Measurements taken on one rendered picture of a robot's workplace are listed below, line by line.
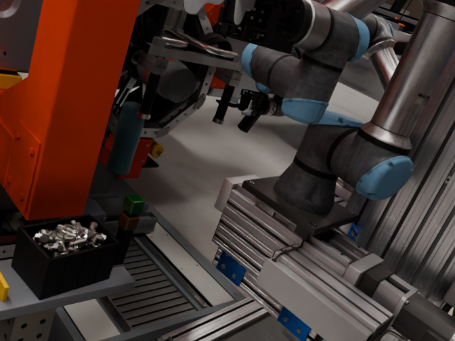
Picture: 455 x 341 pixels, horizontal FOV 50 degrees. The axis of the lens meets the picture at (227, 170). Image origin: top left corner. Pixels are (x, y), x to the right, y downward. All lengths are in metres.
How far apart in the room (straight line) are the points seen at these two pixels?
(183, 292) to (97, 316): 0.40
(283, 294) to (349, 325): 0.16
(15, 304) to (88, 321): 0.59
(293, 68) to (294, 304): 0.50
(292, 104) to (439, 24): 0.34
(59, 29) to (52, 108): 0.18
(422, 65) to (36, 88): 0.88
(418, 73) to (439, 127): 0.22
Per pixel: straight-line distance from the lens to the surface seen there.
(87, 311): 1.80
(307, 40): 0.79
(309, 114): 0.85
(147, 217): 2.28
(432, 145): 1.23
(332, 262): 1.15
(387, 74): 1.79
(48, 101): 1.23
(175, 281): 2.08
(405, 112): 1.04
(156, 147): 2.02
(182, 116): 2.01
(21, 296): 1.23
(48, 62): 1.24
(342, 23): 0.83
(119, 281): 1.33
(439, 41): 1.04
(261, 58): 0.94
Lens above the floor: 1.24
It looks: 20 degrees down
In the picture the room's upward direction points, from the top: 21 degrees clockwise
